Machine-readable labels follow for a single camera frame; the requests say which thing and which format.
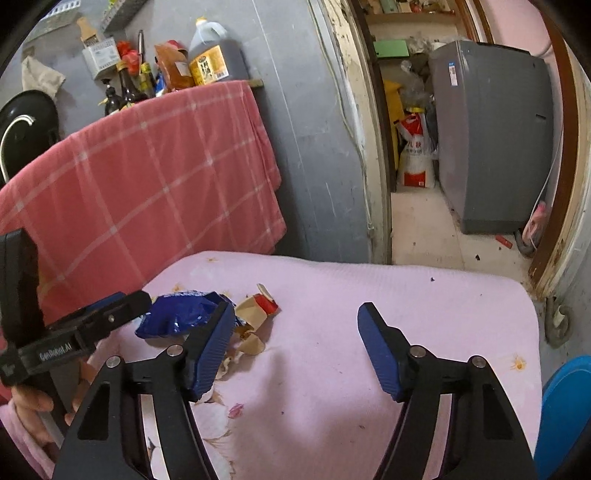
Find pink floral table cover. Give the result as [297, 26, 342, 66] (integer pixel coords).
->
[90, 250, 542, 480]

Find blue plastic bin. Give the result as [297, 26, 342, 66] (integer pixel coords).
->
[533, 355, 591, 480]

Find wooden door frame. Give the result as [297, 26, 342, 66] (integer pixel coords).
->
[462, 0, 591, 298]

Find person's left forearm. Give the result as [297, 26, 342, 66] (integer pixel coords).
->
[0, 401, 58, 478]

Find red plastic bag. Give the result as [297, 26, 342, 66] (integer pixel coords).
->
[116, 41, 139, 72]

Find green board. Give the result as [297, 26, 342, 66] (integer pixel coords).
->
[373, 40, 409, 58]

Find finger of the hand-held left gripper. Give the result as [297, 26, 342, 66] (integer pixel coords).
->
[90, 292, 127, 311]
[46, 291, 153, 344]

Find wooden brush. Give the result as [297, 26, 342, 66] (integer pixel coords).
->
[76, 17, 101, 47]

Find white cardboard box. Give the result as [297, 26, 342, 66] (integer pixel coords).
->
[82, 38, 122, 80]

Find beige torn wrapper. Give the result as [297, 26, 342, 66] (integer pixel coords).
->
[231, 282, 280, 356]

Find yellow label bottle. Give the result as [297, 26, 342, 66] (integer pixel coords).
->
[141, 62, 158, 97]

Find black pan with white handle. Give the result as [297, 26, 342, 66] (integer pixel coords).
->
[0, 90, 61, 183]

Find large dark oil jug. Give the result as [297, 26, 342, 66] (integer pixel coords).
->
[188, 17, 250, 86]

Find yellow bag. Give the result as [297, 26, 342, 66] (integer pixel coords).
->
[383, 80, 402, 171]

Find clear plastic bags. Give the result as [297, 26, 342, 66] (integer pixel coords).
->
[399, 60, 437, 114]

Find white wall cable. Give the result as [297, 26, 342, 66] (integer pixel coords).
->
[310, 0, 373, 229]

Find small dark pump bottle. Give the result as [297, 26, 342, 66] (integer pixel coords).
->
[104, 83, 122, 116]

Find pink checked cloth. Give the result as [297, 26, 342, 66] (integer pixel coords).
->
[0, 79, 283, 324]

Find grey washing machine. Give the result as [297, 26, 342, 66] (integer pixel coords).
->
[429, 40, 555, 235]

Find cluttered wooden shelf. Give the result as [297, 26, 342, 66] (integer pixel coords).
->
[365, 0, 465, 27]

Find white and red sack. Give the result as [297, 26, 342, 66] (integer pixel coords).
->
[398, 113, 437, 189]

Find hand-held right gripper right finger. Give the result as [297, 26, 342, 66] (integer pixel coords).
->
[358, 302, 539, 480]

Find white appliance cable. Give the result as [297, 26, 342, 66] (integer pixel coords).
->
[531, 134, 567, 245]

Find person's left hand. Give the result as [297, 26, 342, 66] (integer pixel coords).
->
[7, 360, 95, 446]

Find blue snack bag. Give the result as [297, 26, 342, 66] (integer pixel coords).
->
[135, 290, 232, 341]

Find beige rag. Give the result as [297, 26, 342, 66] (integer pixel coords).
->
[21, 55, 66, 100]

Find tall dark sauce bottle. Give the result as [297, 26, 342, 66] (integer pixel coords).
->
[117, 65, 144, 109]

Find pink plastic item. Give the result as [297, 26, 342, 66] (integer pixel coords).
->
[524, 202, 548, 247]

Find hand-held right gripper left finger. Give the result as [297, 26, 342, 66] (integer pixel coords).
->
[52, 302, 236, 480]

